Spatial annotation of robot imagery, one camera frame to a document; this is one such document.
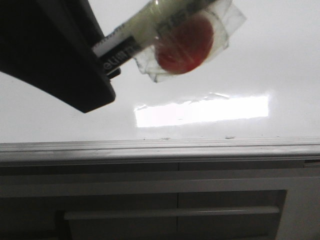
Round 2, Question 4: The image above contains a white whiteboard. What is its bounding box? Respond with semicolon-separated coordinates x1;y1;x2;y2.
0;0;320;143

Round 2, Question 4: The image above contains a grey aluminium whiteboard frame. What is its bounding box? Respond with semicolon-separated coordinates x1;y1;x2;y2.
0;137;320;167

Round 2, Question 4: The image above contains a red round magnet taped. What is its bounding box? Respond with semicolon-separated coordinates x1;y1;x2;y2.
134;0;246;83

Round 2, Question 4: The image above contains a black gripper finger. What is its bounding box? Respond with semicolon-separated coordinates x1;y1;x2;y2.
0;0;116;113

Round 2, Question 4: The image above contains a white black whiteboard marker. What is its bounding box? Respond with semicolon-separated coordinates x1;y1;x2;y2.
93;0;214;74

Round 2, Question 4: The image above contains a grey cabinet with louvres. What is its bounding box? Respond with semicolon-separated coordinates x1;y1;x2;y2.
0;160;320;240

